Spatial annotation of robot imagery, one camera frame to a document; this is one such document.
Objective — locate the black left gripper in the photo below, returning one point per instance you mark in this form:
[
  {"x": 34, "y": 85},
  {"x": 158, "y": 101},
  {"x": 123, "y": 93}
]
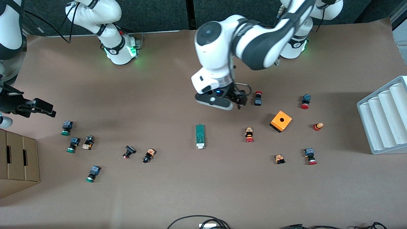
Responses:
[{"x": 234, "y": 92}]

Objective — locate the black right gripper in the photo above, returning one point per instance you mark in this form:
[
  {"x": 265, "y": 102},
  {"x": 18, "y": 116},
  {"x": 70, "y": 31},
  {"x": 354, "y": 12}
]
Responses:
[{"x": 12, "y": 102}]

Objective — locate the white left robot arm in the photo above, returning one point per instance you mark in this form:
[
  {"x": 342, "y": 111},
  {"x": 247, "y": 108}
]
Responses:
[{"x": 216, "y": 47}]

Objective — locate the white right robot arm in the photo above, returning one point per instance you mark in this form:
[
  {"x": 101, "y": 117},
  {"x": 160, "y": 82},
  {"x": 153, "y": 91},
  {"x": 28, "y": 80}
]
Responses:
[{"x": 108, "y": 12}]

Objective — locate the red push button black block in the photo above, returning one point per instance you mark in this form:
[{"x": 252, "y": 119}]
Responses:
[{"x": 258, "y": 100}]

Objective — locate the green push button blue block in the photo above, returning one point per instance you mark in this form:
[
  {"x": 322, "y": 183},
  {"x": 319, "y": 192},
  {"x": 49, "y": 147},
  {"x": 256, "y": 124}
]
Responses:
[
  {"x": 73, "y": 144},
  {"x": 92, "y": 173},
  {"x": 66, "y": 128}
]

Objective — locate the red mushroom button orange block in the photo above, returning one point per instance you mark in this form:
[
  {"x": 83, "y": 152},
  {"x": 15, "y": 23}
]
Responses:
[{"x": 249, "y": 134}]

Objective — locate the red mushroom button blue block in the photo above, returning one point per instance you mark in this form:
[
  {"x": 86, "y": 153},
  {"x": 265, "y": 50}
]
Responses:
[
  {"x": 310, "y": 156},
  {"x": 305, "y": 101}
]

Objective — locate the small orange contact block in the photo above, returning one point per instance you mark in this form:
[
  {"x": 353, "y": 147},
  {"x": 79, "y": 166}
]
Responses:
[{"x": 279, "y": 158}]

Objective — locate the brown cardboard box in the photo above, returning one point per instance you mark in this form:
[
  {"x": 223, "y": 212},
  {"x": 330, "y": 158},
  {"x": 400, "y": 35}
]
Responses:
[{"x": 16, "y": 171}]

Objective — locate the red yellow button cap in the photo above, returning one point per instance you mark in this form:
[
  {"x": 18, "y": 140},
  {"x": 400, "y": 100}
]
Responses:
[{"x": 317, "y": 126}]

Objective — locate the black square red button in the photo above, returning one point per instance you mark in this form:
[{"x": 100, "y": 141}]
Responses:
[{"x": 129, "y": 151}]

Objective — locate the brown paper table cover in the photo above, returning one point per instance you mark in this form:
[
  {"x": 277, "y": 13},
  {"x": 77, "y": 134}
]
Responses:
[{"x": 190, "y": 184}]

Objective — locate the black button orange block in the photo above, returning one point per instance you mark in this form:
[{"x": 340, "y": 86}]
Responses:
[{"x": 148, "y": 155}]

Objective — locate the usb hub box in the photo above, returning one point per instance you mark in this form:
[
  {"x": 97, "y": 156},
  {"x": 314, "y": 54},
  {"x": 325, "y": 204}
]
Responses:
[{"x": 208, "y": 226}]

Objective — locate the grey ridged tray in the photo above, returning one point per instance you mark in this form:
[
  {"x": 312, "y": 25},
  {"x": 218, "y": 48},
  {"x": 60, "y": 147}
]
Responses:
[{"x": 381, "y": 121}]

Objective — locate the orange button enclosure box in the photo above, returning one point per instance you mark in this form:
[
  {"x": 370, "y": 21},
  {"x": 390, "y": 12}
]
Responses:
[{"x": 276, "y": 122}]

